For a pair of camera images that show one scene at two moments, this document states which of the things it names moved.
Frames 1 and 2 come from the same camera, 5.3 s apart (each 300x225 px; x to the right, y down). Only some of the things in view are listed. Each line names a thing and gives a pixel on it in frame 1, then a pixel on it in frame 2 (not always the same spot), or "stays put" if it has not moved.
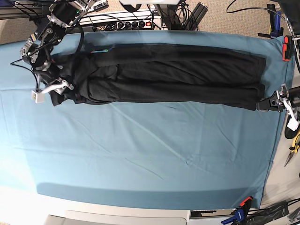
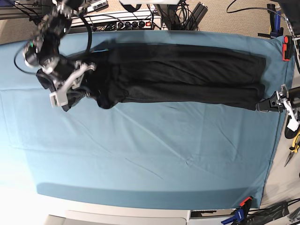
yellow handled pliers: [294, 148] stays put
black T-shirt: [224, 76] stays put
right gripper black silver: [289, 98] stays put
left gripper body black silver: [50, 74] to [61, 75]
